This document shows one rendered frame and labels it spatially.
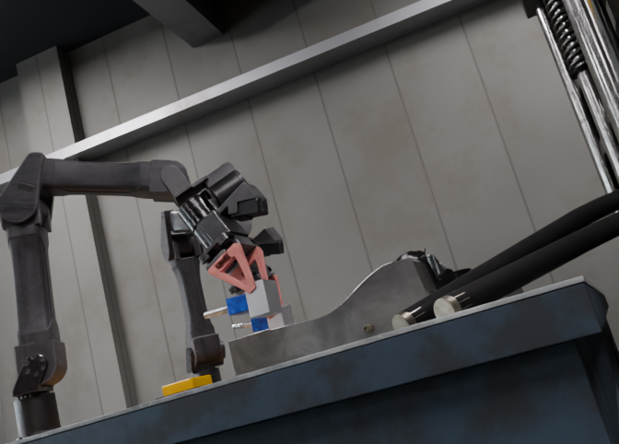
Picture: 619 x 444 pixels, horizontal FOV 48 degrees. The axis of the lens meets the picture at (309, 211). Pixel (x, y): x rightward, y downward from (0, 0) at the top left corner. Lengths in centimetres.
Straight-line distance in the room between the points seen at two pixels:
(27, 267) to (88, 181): 17
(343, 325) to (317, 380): 66
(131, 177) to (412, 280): 50
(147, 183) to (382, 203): 239
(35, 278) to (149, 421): 64
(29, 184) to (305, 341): 53
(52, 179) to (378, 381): 84
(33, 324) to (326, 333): 48
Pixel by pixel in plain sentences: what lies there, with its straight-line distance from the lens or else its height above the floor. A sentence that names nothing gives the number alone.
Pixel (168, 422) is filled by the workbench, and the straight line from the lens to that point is 60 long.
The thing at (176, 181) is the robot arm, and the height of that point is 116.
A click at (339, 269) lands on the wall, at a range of 350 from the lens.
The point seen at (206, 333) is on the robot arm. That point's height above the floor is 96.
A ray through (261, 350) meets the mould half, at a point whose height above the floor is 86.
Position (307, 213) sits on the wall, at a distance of 359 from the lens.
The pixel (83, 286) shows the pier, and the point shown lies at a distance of 405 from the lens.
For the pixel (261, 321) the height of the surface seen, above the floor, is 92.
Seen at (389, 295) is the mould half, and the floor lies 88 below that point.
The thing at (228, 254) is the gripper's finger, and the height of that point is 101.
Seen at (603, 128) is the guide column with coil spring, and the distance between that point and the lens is 203.
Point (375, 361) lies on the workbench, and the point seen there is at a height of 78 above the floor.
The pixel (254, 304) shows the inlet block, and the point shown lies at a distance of 111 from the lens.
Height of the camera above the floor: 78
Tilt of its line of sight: 14 degrees up
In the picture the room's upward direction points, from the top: 15 degrees counter-clockwise
